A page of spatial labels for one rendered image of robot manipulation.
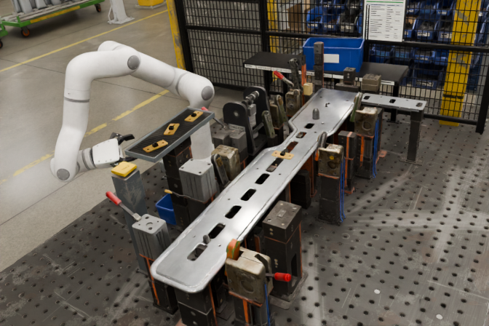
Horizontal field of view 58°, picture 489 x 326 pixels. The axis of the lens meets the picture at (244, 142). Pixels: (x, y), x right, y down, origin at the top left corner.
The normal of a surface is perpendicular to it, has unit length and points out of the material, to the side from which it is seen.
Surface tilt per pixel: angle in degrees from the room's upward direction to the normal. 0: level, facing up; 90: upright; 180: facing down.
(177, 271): 0
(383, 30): 90
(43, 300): 0
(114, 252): 0
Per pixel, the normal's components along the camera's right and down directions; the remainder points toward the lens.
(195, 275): -0.09, -0.86
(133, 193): 0.86, 0.18
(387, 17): -0.50, 0.47
